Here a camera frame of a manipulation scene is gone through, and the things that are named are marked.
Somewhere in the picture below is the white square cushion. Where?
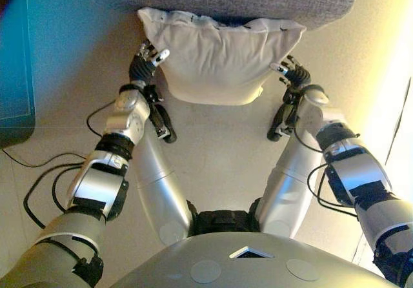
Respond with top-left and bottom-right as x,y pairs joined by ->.
137,6 -> 307,107

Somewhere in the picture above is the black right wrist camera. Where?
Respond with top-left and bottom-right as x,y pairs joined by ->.
281,88 -> 301,107

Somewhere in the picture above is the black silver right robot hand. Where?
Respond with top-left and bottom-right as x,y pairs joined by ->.
269,54 -> 312,90

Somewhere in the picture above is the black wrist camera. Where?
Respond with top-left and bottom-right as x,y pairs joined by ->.
281,88 -> 301,107
143,85 -> 165,104

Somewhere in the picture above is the black floor cable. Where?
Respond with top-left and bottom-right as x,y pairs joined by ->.
2,148 -> 85,169

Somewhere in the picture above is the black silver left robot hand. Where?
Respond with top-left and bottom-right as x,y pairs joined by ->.
128,41 -> 171,90

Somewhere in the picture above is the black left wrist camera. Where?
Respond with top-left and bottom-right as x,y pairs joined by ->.
143,85 -> 165,104

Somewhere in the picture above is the silver robot torso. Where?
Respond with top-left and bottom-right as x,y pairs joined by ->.
112,209 -> 398,288

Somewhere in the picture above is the glossy colourful screen panel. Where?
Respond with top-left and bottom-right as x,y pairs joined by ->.
0,0 -> 37,150

